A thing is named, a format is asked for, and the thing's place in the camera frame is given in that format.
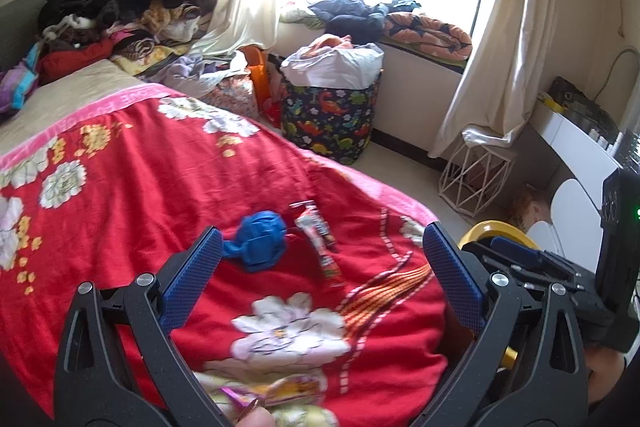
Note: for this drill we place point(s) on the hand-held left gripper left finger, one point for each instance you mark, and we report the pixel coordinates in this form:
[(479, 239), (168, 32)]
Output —
[(190, 277)]

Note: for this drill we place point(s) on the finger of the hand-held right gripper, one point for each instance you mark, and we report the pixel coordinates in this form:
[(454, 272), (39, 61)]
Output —
[(477, 257), (515, 248)]

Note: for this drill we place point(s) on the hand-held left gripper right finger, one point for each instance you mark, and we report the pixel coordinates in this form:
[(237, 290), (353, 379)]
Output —
[(452, 272)]

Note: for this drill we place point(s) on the yellow rimmed bin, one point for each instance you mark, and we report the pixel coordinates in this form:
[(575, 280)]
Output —
[(482, 227)]

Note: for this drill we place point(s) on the blue plastic bag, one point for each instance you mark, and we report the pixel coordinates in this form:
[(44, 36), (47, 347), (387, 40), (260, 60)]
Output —
[(260, 239)]

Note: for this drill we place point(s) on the person's right hand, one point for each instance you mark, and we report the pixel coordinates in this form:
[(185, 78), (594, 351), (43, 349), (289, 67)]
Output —
[(605, 372)]

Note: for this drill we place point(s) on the person's left hand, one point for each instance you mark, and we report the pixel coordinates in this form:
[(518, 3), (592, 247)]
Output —
[(257, 418)]

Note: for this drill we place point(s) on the orange brown bag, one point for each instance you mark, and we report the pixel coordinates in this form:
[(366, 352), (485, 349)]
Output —
[(530, 207)]

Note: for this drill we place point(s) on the white chair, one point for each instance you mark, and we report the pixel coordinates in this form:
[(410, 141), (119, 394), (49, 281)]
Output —
[(567, 207)]

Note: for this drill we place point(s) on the red floral blanket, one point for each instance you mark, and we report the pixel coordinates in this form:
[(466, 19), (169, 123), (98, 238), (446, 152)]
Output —
[(125, 207)]

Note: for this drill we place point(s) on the white desk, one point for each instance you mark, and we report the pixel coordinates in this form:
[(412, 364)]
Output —
[(575, 147)]

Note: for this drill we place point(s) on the red white snack wrapper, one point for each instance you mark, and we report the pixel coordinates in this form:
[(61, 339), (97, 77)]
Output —
[(317, 232)]

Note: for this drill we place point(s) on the yellow box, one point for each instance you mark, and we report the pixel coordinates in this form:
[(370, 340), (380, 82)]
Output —
[(550, 103)]

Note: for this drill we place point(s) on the yellow purple snack wrapper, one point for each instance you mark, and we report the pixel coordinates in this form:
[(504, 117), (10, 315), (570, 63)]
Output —
[(290, 389)]

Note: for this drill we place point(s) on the black device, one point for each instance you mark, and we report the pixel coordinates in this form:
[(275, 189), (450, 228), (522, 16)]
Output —
[(580, 107)]

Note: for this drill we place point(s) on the floral print bag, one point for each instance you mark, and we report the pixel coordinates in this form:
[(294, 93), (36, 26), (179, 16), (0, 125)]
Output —
[(232, 94)]

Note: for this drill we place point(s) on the dinosaur print storage bag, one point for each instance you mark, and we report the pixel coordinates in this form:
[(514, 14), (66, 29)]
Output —
[(325, 122)]

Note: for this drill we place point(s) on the lilac cloth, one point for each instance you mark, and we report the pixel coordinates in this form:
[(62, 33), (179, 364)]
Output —
[(185, 69)]

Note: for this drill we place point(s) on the beige bed sheet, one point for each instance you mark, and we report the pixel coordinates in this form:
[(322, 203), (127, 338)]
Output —
[(65, 102)]

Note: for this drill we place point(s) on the orange patterned quilt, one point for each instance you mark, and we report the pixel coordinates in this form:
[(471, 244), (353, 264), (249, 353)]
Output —
[(430, 32)]

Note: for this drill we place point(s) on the white plastic bag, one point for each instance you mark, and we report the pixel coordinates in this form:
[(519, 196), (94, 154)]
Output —
[(340, 67)]

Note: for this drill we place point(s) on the red cloth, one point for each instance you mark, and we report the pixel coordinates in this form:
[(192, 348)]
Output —
[(75, 59)]

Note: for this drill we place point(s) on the orange cloth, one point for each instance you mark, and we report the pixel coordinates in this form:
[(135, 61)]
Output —
[(327, 43)]

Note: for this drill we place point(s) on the purple cloth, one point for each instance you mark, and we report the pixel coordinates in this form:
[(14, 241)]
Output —
[(15, 82)]

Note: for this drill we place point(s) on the dark clothes heap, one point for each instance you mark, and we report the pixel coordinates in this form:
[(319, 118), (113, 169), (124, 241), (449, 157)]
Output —
[(350, 14)]

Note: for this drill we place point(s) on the pale floral blanket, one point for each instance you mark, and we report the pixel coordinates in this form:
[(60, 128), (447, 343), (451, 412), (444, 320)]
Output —
[(300, 14)]

